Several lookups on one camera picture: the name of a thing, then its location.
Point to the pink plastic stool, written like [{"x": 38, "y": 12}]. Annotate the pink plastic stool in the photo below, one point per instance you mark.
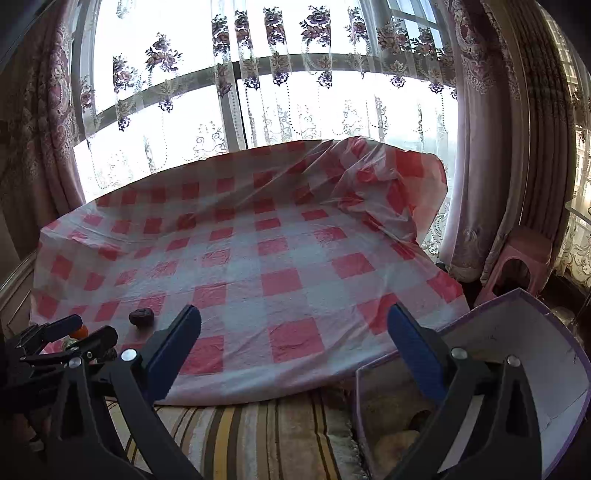
[{"x": 517, "y": 251}]

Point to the purple cardboard box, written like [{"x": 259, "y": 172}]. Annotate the purple cardboard box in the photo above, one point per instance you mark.
[{"x": 526, "y": 369}]

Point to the cream carved cabinet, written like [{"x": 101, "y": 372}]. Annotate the cream carved cabinet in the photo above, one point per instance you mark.
[{"x": 16, "y": 290}]

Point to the floral lace sheer curtain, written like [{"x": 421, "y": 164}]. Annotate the floral lace sheer curtain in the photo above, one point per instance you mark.
[{"x": 286, "y": 92}]

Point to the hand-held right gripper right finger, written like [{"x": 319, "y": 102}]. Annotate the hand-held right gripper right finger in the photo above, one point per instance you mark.
[{"x": 416, "y": 351}]

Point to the small orange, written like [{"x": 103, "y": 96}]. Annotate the small orange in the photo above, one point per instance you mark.
[{"x": 81, "y": 331}]

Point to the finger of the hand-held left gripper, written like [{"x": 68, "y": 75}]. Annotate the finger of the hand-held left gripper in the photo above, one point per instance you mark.
[
  {"x": 62, "y": 326},
  {"x": 99, "y": 341}
]

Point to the striped plush blanket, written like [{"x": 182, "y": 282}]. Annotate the striped plush blanket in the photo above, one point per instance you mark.
[{"x": 258, "y": 438}]

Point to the pink patterned heavy curtain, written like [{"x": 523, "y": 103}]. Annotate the pink patterned heavy curtain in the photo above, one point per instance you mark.
[
  {"x": 37, "y": 138},
  {"x": 503, "y": 138}
]

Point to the red checked plastic tablecloth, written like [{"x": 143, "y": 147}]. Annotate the red checked plastic tablecloth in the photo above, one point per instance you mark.
[{"x": 258, "y": 258}]

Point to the window frame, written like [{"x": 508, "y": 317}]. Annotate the window frame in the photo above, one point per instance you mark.
[{"x": 258, "y": 63}]

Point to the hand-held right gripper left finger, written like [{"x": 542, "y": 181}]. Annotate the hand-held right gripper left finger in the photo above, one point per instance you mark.
[{"x": 174, "y": 353}]

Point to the dark wrinkled dried date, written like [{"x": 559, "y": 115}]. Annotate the dark wrinkled dried date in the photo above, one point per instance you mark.
[{"x": 141, "y": 316}]

